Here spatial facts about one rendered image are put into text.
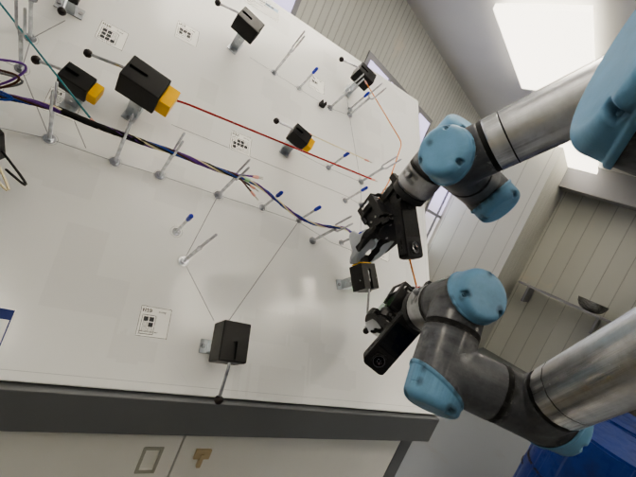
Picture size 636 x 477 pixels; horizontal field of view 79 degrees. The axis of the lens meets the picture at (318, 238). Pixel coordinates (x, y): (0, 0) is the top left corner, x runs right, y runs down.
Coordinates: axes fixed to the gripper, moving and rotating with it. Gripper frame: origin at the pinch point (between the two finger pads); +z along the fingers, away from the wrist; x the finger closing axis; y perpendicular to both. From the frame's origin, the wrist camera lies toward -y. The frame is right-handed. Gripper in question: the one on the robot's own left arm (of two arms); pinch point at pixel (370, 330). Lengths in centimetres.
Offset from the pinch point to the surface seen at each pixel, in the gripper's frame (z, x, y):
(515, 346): 420, -319, 269
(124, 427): -6.8, 25.7, -39.3
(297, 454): 13.3, -5.1, -27.4
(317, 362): 2.9, 4.8, -11.7
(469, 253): 339, -153, 287
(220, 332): -13.8, 23.6, -20.6
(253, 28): -10, 62, 34
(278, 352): -0.1, 12.9, -15.4
